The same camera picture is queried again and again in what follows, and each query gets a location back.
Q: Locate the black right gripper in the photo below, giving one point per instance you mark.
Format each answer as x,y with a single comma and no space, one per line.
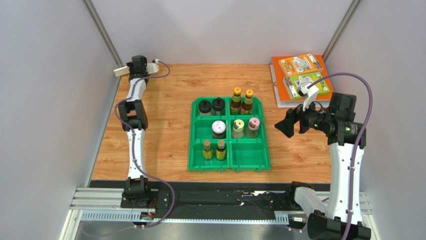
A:
298,120

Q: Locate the silver lid glass jar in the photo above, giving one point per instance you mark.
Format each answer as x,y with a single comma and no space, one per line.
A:
121,71

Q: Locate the green plastic divided bin tray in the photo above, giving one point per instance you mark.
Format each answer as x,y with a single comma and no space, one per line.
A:
243,154

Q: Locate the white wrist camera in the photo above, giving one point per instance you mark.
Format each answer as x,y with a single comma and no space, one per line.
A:
153,67
309,92

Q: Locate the yellow cap green label bottle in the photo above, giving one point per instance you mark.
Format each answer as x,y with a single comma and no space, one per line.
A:
236,101

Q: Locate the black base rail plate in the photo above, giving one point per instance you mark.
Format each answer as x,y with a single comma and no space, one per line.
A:
191,200

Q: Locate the yellow cap soy sauce bottle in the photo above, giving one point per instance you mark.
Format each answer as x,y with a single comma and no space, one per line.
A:
247,103

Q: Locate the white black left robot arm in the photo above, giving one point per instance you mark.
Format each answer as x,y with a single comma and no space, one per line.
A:
134,121

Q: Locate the black lid jar white granules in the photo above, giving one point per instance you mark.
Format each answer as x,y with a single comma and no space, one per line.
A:
205,108

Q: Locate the orange comic book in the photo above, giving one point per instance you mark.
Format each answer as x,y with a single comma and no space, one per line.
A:
300,64

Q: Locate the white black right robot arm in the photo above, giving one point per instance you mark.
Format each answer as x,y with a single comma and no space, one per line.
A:
340,218

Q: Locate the white lid sauce jar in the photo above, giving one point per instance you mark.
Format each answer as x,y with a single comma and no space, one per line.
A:
219,129

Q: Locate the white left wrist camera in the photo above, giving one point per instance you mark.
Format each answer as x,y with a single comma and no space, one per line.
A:
153,67

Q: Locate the green comic book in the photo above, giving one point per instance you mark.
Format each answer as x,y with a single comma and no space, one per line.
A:
319,83

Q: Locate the yellow-green lid sesame jar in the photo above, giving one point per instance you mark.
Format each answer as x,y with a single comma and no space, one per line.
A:
238,129

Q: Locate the aluminium frame post right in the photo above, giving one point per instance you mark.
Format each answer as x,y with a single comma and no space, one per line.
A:
341,28

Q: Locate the aluminium frame post left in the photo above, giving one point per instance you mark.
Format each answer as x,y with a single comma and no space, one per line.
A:
103,33

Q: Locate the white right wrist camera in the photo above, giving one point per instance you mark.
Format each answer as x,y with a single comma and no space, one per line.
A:
309,92

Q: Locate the aluminium frame post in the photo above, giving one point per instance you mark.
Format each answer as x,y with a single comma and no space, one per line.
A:
341,28
103,33

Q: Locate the pink lid spice bottle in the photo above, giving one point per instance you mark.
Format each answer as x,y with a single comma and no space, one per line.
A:
252,127

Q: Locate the small yellow label oil bottle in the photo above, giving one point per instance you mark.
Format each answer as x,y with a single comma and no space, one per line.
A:
207,151

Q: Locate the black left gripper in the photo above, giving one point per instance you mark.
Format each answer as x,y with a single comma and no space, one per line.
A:
131,66

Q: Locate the orange ring binder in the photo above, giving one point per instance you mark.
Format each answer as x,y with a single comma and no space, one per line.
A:
277,75

